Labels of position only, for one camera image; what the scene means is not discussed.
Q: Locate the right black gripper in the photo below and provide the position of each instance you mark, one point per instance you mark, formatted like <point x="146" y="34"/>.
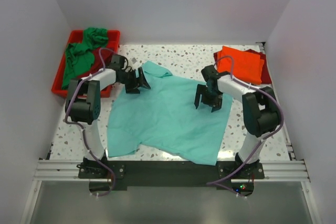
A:
<point x="216" y="104"/>

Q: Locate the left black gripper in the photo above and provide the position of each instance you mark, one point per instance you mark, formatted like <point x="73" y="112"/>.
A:
<point x="139" y="82"/>

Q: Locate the teal t shirt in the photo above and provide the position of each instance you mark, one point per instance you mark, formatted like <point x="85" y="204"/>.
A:
<point x="166" y="118"/>

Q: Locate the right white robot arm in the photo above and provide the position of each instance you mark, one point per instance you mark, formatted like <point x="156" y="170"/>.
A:
<point x="262" y="114"/>

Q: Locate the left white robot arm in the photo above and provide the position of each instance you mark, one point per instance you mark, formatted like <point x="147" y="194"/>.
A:
<point x="83" y="101"/>

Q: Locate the dark red t shirt in bin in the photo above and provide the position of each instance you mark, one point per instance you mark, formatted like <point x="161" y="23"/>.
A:
<point x="106" y="55"/>

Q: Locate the orange folded t shirt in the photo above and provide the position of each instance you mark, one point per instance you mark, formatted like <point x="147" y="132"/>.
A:
<point x="241" y="64"/>

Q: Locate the dark red folded t shirt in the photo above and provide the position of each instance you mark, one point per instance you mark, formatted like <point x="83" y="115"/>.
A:
<point x="266" y="72"/>

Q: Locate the green t shirt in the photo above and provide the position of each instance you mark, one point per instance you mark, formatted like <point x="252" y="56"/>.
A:
<point x="79" y="57"/>

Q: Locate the red plastic bin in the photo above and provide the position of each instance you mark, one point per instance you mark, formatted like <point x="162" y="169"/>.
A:
<point x="76" y="36"/>

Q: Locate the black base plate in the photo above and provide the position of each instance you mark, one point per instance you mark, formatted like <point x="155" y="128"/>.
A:
<point x="120" y="175"/>

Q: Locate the aluminium rail frame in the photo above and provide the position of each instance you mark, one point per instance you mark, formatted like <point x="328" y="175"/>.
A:
<point x="185" y="61"/>

